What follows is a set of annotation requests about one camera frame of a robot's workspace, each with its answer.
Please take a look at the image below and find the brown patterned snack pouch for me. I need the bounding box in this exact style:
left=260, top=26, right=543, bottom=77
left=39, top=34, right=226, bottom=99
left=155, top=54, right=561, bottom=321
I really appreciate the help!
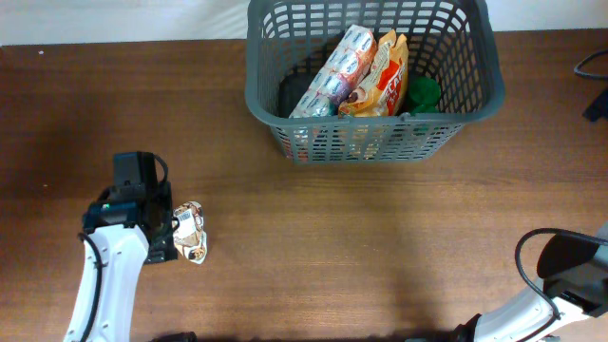
left=173, top=201, right=208, bottom=264

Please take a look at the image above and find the Kleenex tissue multipack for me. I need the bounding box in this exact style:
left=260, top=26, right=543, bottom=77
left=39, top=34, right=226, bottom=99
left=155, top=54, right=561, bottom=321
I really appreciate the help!
left=288, top=24, right=379, bottom=158

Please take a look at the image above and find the orange snack bag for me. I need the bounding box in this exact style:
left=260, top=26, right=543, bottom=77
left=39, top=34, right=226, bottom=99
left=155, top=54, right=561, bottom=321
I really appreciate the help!
left=337, top=28, right=410, bottom=158

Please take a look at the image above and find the green lid pale jar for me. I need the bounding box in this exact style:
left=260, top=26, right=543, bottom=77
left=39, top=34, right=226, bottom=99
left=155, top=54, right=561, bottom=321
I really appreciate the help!
left=403, top=104, right=437, bottom=137

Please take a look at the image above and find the green lid spice jar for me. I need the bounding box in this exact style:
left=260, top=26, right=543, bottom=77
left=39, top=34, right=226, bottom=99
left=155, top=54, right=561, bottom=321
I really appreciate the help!
left=406, top=76, right=442, bottom=111

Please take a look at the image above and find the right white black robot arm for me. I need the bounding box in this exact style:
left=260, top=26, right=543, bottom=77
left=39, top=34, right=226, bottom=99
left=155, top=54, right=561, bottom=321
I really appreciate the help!
left=446, top=227, right=607, bottom=342

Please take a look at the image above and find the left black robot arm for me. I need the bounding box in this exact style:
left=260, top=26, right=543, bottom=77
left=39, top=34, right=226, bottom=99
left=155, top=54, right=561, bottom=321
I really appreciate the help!
left=64, top=151, right=177, bottom=341

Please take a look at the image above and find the grey plastic basket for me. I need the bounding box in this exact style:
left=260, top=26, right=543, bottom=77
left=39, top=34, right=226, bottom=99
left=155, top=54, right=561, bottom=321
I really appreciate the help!
left=245, top=0, right=504, bottom=164

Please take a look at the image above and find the left black cable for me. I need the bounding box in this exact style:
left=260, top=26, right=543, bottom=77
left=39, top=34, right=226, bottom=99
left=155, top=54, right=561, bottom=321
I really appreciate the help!
left=76, top=154, right=170, bottom=342

